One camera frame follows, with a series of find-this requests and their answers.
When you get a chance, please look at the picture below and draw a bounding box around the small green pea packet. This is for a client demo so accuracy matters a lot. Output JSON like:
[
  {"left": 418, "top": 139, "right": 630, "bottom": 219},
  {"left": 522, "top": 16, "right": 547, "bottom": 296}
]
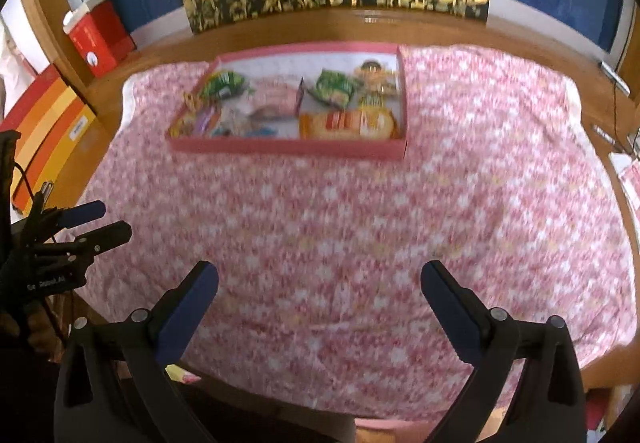
[{"left": 199, "top": 70, "right": 247, "bottom": 102}]

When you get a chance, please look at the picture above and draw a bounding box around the pink floral blanket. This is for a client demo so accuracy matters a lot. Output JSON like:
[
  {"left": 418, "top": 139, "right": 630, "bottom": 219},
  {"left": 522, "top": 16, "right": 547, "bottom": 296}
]
[{"left": 77, "top": 45, "right": 639, "bottom": 425}]

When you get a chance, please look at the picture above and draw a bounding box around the red box white lid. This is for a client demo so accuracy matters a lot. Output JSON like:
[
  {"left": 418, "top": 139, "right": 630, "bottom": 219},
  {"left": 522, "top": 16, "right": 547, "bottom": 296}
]
[{"left": 62, "top": 0, "right": 137, "bottom": 79}]

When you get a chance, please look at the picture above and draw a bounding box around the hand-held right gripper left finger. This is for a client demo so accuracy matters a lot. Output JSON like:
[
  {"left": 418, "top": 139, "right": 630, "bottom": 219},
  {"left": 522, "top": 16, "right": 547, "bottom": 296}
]
[{"left": 53, "top": 260, "right": 220, "bottom": 443}]

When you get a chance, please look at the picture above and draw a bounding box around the shallow pink cardboard box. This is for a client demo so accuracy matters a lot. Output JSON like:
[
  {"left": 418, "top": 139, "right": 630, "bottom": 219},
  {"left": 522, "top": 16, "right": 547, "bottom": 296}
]
[{"left": 167, "top": 41, "right": 409, "bottom": 162}]

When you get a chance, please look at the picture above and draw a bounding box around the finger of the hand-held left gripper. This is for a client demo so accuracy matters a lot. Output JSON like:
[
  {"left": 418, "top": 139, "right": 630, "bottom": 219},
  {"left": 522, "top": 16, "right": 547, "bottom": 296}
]
[
  {"left": 74, "top": 221, "right": 134, "bottom": 256},
  {"left": 49, "top": 201, "right": 107, "bottom": 230}
]

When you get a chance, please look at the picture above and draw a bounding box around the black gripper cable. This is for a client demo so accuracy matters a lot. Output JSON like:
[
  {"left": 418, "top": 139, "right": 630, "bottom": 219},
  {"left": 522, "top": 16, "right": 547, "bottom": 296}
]
[{"left": 12, "top": 161, "right": 56, "bottom": 214}]

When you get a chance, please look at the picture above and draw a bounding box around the white curtain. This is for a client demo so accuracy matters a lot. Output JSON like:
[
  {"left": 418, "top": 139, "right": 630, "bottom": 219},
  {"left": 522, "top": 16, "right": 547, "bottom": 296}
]
[{"left": 0, "top": 18, "right": 51, "bottom": 98}]

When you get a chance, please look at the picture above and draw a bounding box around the pink yellow wrapper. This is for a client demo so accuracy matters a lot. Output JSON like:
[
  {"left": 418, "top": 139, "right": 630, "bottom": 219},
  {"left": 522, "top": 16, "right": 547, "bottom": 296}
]
[{"left": 167, "top": 365, "right": 202, "bottom": 385}]

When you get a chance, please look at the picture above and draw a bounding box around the purple white cake packet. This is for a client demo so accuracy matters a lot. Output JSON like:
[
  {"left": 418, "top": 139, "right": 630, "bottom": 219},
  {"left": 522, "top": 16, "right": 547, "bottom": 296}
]
[{"left": 174, "top": 105, "right": 221, "bottom": 137}]

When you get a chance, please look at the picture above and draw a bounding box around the orange bread packet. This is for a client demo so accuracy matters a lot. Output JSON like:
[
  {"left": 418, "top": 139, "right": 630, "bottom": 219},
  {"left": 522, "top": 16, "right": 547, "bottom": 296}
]
[{"left": 298, "top": 108, "right": 401, "bottom": 140}]

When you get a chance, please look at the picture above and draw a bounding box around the large green snack bag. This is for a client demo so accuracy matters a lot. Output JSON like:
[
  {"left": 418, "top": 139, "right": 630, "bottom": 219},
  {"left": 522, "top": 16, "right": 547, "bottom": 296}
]
[{"left": 306, "top": 69, "right": 359, "bottom": 106}]

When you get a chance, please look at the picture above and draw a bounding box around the orange striped box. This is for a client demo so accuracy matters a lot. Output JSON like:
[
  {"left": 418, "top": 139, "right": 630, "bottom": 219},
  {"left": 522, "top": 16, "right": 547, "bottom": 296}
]
[{"left": 0, "top": 64, "right": 99, "bottom": 214}]

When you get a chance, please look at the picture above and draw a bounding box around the pink drink pouch white cap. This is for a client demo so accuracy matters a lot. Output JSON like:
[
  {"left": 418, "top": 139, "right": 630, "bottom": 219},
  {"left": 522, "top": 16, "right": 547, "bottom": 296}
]
[{"left": 245, "top": 77, "right": 304, "bottom": 116}]

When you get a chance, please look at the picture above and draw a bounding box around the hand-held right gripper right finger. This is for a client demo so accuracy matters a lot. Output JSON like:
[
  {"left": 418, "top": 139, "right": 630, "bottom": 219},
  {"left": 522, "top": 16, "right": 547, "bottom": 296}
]
[{"left": 420, "top": 260, "right": 587, "bottom": 443}]

